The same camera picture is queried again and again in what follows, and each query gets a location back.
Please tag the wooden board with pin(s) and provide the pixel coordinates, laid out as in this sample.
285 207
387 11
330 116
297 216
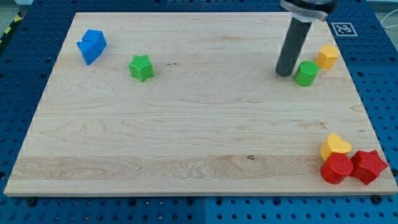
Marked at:
214 120

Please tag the red cylinder block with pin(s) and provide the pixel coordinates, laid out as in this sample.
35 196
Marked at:
336 168

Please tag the yellow hexagon block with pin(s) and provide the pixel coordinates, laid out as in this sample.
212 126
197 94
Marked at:
327 56

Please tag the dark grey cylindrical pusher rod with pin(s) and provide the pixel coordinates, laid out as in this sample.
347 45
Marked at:
293 43

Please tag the green cylinder block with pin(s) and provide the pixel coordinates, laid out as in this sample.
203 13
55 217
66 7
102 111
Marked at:
306 73

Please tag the yellow heart block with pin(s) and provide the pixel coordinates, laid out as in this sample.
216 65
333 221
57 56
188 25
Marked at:
333 144

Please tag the blue angular block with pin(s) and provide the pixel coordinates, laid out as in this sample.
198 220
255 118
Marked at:
92 45

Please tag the green star block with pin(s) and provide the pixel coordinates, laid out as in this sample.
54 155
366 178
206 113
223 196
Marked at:
141 68

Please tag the red star block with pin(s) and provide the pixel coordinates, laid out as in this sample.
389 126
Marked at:
367 166

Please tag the robot arm flange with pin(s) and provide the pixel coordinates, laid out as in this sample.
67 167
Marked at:
309 10

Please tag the white fiducial marker tag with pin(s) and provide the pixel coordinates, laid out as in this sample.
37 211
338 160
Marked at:
344 29

